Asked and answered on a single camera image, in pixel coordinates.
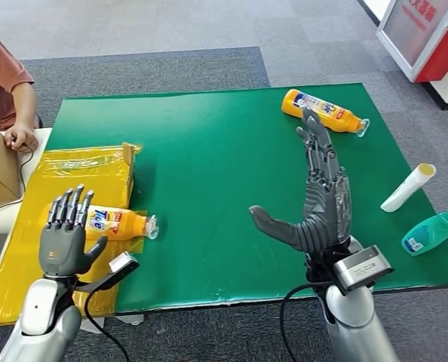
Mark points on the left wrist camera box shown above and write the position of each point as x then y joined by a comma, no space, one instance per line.
124,265

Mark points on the white tube yellow end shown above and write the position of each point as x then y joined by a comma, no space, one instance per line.
408,187

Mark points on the person's hand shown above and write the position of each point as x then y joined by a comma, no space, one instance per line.
22,137

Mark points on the person's forearm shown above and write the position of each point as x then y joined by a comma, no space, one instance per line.
24,107

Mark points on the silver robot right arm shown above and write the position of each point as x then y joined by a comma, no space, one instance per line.
356,325

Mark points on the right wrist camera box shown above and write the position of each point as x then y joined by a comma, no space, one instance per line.
362,270

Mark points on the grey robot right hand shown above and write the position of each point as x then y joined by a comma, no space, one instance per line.
325,210

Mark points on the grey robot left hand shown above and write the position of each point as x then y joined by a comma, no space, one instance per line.
61,245

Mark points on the red white display stand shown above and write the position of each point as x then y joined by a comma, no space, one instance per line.
416,30

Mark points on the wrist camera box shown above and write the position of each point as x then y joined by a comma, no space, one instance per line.
124,265
362,270

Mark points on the green table mat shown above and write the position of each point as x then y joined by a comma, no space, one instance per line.
216,165

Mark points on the orange detergent bottle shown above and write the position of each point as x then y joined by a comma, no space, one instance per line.
122,223
340,117

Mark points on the teal plastic bottle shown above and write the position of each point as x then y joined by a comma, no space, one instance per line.
429,234

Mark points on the yellow plastic wrapped cardboard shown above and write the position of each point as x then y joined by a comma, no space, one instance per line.
20,210

